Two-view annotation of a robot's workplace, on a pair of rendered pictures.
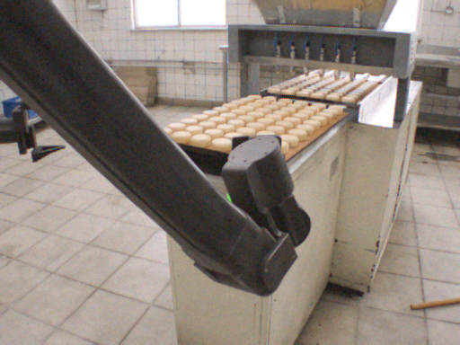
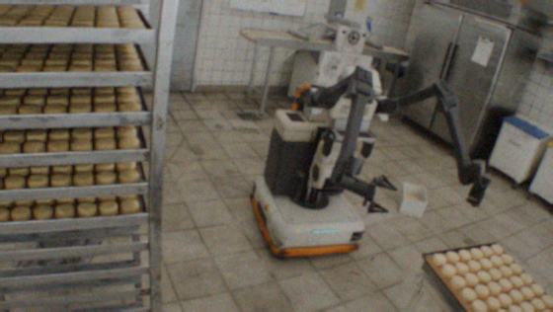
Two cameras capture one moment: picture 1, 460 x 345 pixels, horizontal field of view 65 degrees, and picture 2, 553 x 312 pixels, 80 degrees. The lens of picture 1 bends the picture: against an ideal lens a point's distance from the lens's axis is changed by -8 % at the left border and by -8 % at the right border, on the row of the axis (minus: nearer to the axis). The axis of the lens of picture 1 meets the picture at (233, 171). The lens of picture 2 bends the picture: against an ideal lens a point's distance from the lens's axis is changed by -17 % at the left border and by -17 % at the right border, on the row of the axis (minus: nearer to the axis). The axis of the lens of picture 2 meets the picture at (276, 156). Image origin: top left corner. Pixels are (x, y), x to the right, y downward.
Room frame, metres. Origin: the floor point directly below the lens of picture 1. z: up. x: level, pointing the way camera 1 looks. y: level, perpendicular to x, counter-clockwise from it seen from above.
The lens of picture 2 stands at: (0.96, -1.23, 1.66)
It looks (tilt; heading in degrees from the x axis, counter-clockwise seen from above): 26 degrees down; 128
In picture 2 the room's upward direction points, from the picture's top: 11 degrees clockwise
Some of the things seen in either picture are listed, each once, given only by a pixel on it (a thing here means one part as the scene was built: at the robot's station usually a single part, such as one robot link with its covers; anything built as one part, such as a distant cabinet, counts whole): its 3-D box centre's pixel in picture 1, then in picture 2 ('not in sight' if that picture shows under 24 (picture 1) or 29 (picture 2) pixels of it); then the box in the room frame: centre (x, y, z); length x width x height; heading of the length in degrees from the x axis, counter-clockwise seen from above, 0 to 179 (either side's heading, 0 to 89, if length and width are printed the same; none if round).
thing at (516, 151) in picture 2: not in sight; (519, 151); (0.79, 3.80, 0.38); 0.64 x 0.54 x 0.77; 73
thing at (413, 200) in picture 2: not in sight; (412, 199); (0.17, 1.83, 0.08); 0.30 x 0.22 x 0.16; 117
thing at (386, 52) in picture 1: (322, 66); not in sight; (1.63, -0.37, 1.01); 0.72 x 0.33 x 0.34; 60
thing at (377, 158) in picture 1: (340, 163); not in sight; (2.04, -0.60, 0.42); 1.28 x 0.72 x 0.84; 150
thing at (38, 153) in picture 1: (44, 142); (475, 199); (0.81, 0.43, 0.95); 0.09 x 0.07 x 0.07; 104
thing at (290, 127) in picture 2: not in sight; (314, 151); (-0.30, 0.79, 0.59); 0.55 x 0.34 x 0.83; 59
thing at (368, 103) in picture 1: (385, 87); not in sight; (1.94, -0.78, 0.88); 1.28 x 0.01 x 0.07; 150
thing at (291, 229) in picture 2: not in sight; (304, 211); (-0.23, 0.74, 0.16); 0.67 x 0.64 x 0.25; 149
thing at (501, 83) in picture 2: not in sight; (465, 70); (-0.30, 4.05, 1.03); 1.40 x 0.90 x 2.05; 160
